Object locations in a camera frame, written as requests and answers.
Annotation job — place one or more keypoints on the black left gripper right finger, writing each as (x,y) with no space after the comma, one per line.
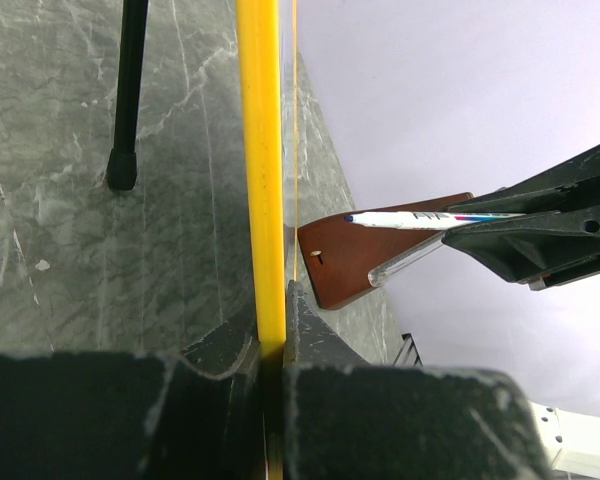
(346,418)

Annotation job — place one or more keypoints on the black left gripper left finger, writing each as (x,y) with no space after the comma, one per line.
(122,415)

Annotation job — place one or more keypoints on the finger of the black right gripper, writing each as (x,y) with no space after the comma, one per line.
(571,185)
(542,250)

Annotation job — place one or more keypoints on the white rainbow whiteboard marker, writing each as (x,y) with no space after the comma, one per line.
(411,220)

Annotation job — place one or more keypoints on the orange framed whiteboard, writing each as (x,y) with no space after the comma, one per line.
(257,26)

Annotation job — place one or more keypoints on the brown whiteboard eraser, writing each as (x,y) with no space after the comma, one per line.
(339,255)

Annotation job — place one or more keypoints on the black perforated music stand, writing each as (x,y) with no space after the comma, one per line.
(122,167)

